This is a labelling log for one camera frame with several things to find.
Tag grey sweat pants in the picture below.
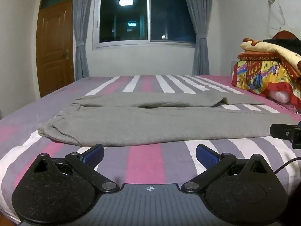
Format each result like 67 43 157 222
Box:
38 90 295 147

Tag white pink pillow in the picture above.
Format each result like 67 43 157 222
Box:
268 90 291 104

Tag brown wooden door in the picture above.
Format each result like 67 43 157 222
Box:
36 0 74 97

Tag grey right curtain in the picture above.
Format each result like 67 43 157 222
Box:
186 0 213 76

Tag grey curtain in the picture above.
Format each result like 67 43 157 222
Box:
72 0 92 80
186 0 213 76

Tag grey left curtain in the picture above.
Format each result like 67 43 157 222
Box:
72 0 92 80

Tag black cable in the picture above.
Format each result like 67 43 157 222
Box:
274 157 301 174

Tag white wall cable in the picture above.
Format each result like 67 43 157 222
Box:
265 0 291 31

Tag window with white frame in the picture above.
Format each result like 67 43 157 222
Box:
93 0 196 49

